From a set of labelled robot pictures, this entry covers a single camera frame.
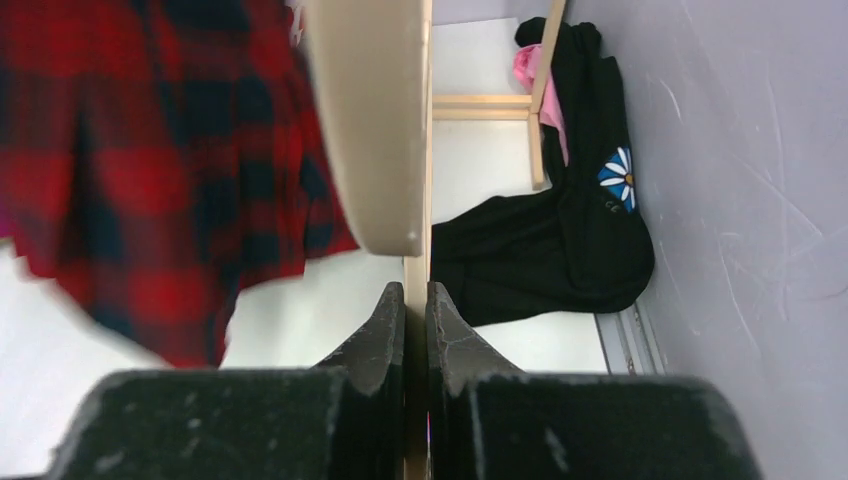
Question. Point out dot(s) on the aluminium corner rail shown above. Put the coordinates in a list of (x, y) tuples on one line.
[(629, 343)]

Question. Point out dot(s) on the red navy plaid skirt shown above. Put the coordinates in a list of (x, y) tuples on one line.
[(158, 157)]

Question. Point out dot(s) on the beige plastic hanger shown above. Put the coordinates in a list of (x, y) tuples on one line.
[(371, 69)]

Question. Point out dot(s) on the pink cloth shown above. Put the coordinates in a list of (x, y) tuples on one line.
[(525, 65)]

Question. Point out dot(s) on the black shirt with flower print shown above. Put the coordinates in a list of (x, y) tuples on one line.
[(582, 244)]

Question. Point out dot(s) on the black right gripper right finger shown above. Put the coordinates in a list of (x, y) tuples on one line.
[(491, 420)]

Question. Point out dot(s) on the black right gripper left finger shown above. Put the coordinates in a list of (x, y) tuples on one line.
[(340, 419)]

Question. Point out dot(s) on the wooden clothes rack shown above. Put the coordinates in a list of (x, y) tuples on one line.
[(511, 107)]

